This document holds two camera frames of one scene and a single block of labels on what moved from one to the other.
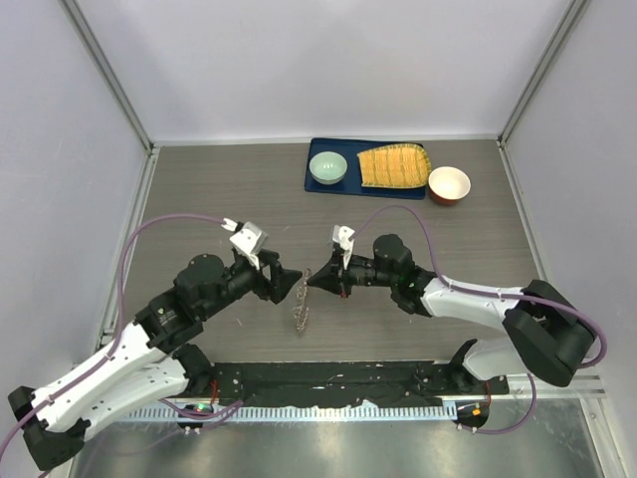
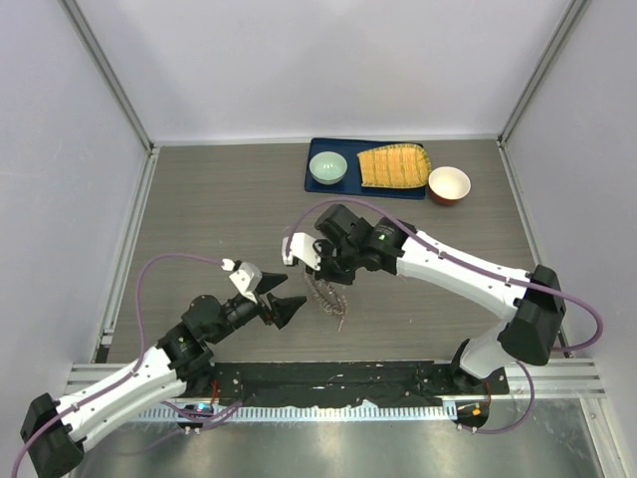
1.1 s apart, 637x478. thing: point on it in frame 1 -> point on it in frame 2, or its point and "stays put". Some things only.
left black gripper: (282, 279) -> (282, 309)
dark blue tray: (349, 183) stays put
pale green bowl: (327, 167) stays put
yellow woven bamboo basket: (395, 166) stays put
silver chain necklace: (302, 311) -> (327, 297)
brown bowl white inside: (448, 184) stays put
